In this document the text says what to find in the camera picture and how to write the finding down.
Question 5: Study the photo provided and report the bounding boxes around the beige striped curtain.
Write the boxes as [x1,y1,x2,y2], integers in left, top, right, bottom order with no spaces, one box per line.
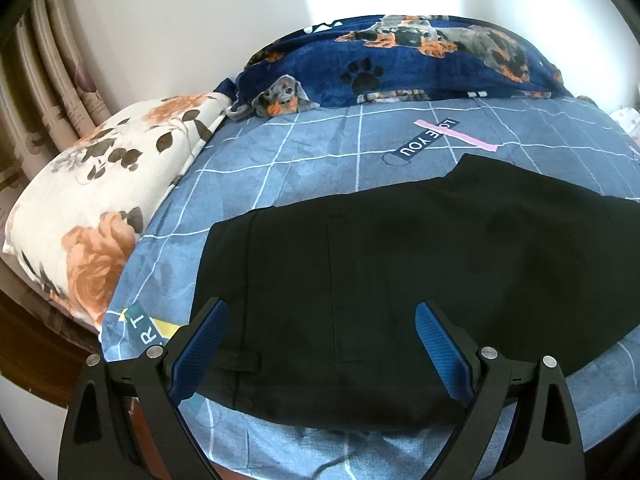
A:
[1,0,111,219]

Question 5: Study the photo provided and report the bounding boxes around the white patterned cloth pile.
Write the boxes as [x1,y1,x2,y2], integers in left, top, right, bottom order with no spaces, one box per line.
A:
[610,107,640,158]

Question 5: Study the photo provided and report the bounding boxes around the black pants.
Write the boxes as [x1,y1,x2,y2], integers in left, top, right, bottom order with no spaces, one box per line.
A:
[193,155,639,430]

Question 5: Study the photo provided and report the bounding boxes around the blue grid bed sheet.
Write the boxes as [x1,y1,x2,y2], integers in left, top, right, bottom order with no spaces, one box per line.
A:
[101,98,639,479]

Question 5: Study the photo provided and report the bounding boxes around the white floral pillow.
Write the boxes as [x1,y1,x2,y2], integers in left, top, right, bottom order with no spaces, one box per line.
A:
[2,92,231,330]

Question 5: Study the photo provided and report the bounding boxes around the navy dog print blanket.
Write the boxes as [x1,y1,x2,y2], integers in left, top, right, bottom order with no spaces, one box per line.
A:
[217,14,570,120]

